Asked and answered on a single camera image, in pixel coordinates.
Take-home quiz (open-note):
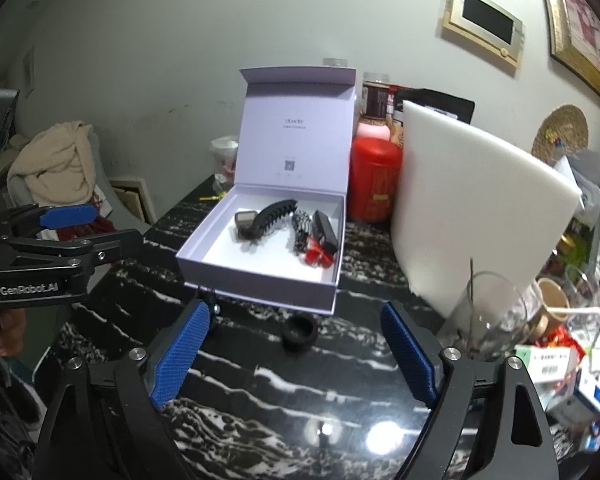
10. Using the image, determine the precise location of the lavender gift box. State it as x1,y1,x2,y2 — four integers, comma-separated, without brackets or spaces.
176,66,357,317

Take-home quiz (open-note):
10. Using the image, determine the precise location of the brown jar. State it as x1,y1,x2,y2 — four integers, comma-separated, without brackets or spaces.
362,72,392,126

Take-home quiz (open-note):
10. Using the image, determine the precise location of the red canister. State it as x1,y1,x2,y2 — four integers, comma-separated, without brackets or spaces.
350,137,403,223

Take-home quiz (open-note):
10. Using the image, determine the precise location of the beige cloth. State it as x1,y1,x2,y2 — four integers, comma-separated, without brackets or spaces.
7,121,101,206

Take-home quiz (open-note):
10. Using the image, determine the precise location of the blue white small box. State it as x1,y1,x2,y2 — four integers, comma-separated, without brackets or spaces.
572,370,600,416

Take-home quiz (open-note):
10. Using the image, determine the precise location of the wooden framed dark panel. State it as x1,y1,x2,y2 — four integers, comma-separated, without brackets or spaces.
440,0,525,68

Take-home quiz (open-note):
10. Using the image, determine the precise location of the pink lidded container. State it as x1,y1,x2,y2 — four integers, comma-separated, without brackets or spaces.
355,121,392,142

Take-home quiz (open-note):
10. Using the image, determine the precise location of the black pouch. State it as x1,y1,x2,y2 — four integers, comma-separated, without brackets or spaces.
395,88,476,123

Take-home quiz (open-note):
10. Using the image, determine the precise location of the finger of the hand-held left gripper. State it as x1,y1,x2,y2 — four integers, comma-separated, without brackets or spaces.
2,229,144,273
2,204,99,237

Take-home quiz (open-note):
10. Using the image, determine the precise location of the white plastic cup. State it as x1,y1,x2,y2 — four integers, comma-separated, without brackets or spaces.
210,136,240,191

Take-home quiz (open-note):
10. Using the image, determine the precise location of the red hair clip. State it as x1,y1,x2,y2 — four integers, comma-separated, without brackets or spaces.
302,245,336,267

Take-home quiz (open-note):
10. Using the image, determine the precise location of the clear drinking glass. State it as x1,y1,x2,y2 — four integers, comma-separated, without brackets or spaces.
447,271,529,362

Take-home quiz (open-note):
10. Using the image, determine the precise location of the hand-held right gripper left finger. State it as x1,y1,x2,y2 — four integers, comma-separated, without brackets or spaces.
32,300,211,480

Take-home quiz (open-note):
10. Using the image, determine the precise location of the grey plastic bag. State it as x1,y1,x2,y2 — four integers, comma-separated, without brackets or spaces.
555,149,600,221

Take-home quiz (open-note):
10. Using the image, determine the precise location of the brown paper cup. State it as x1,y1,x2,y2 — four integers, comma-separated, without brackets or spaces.
527,277,573,341

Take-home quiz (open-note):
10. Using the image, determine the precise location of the framed wall picture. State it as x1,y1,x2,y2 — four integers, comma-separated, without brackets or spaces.
535,0,600,106

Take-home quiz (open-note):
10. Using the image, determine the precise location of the black white checkered scrunchie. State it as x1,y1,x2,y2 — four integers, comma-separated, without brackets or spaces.
291,210,315,256

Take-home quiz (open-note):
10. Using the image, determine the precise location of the black printed rectangular box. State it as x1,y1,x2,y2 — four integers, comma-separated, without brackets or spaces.
311,210,338,256

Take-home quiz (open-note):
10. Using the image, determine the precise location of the white medicine box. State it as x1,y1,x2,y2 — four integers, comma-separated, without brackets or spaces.
515,345,581,386

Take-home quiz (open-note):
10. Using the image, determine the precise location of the black claw hair clip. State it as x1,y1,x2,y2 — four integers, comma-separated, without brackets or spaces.
237,199,299,253

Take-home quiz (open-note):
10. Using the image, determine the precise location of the black tape roll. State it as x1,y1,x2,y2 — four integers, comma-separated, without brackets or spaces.
283,314,317,353

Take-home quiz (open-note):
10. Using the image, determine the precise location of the white foam board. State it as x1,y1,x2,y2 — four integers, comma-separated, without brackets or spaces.
390,100,582,318

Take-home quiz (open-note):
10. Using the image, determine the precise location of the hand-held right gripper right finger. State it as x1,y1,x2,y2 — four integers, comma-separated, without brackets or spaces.
380,302,563,480

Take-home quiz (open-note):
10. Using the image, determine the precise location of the round woven mat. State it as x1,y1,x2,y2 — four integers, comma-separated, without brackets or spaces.
531,104,590,158

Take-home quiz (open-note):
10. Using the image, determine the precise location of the person's left hand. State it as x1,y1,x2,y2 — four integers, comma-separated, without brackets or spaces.
0,307,28,367

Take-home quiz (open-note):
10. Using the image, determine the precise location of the dark cloth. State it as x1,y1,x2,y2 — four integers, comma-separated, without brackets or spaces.
0,365,46,480

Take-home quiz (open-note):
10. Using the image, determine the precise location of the cream wall vent frame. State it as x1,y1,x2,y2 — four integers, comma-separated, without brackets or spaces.
110,177,157,226

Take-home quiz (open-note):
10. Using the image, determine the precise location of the clear wine glass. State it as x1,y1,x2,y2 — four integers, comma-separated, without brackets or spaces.
565,260,600,376

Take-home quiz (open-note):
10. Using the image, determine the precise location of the small grey box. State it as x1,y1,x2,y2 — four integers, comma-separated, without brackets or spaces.
234,210,261,241

